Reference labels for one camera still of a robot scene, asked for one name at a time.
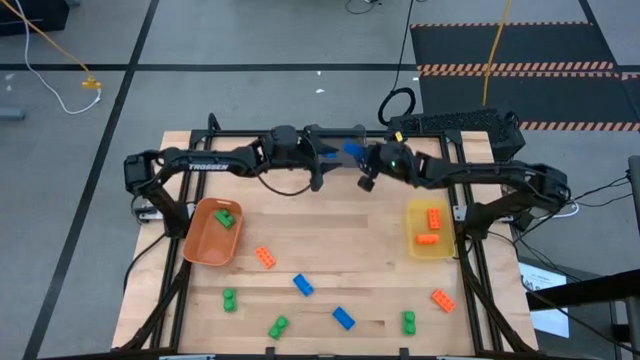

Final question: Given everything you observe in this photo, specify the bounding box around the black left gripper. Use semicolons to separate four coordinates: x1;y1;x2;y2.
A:
259;125;346;193

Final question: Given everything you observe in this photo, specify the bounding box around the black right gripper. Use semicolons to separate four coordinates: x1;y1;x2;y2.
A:
356;142;419;193

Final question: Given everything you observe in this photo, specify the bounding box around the grey translucent plastic bin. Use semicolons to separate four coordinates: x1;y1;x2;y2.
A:
306;123;367;169

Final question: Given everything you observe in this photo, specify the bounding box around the black perforated equipment box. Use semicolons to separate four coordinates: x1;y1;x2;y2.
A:
387;107;527;164

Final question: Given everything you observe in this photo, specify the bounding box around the yellow translucent plastic bin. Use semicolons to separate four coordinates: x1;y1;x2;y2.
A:
405;198;457;261

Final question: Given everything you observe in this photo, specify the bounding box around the orange plastic bin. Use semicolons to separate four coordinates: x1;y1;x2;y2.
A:
182;197;245;267

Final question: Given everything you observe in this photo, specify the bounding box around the black hazard-striped floor mat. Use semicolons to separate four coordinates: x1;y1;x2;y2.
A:
418;69;640;134
409;21;617;72

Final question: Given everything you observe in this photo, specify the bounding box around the white printed sheet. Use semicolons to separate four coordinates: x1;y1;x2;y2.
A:
518;261;571;340

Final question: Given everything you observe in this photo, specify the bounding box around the black stand bar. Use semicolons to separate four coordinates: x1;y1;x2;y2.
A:
524;269;640;312

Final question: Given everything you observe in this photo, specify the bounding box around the black cabinet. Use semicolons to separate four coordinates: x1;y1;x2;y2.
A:
0;0;70;37

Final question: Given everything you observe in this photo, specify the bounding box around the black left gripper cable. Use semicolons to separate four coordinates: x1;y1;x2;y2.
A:
255;167;315;198

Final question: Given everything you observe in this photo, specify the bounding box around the black hanging cable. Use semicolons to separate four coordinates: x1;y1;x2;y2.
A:
377;0;417;127

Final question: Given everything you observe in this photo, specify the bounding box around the black metal table frame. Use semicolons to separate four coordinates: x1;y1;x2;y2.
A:
119;112;539;360

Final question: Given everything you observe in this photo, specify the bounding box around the yellow hanging cable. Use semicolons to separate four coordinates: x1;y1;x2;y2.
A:
482;0;516;107

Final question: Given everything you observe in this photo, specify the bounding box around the white floor cable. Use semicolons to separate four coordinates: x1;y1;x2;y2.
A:
14;0;104;116

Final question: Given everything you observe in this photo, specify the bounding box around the yellow floor cable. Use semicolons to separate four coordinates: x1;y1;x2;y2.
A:
0;0;104;91

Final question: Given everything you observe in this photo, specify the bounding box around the grey stand post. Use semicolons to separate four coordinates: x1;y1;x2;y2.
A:
627;154;640;360

